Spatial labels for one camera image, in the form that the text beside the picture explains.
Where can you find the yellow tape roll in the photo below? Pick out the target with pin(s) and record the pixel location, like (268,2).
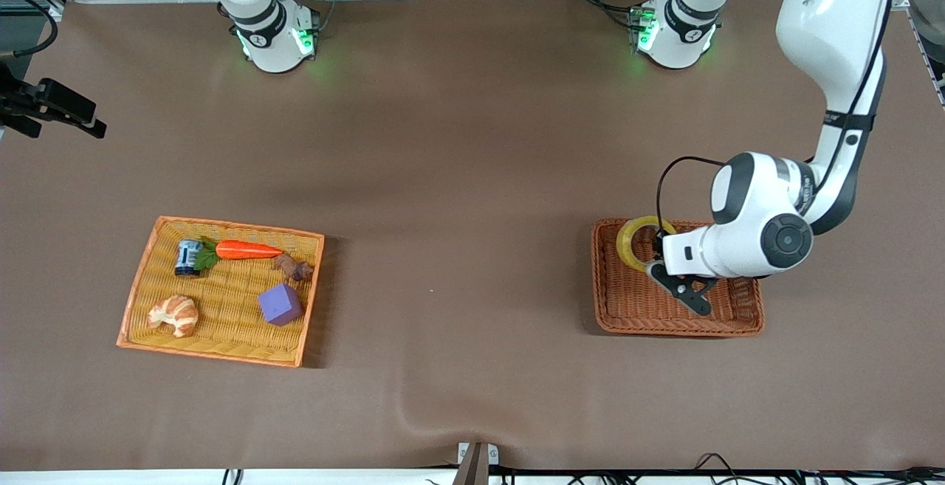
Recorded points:
(622,245)

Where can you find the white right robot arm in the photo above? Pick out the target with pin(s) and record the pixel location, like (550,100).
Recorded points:
(273,42)

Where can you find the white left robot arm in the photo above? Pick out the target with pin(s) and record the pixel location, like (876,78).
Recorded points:
(827,27)

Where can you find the brown wicker basket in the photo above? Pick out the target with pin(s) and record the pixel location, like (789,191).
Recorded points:
(635,308)

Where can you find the small blue white can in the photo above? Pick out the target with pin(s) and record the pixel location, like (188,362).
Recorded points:
(187,258)

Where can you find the orange toy carrot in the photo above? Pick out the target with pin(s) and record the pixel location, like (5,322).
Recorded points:
(247,250)

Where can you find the toy croissant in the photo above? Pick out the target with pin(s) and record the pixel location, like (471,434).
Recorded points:
(173,314)

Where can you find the brown toy animal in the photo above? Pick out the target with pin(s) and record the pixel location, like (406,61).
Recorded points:
(295,269)

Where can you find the yellow wicker tray orange rim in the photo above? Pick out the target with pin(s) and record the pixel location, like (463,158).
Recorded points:
(221,345)

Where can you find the purple cube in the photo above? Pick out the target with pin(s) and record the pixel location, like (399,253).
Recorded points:
(280,305)

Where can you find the metal table bracket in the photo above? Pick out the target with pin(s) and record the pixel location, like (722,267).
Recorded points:
(476,466)

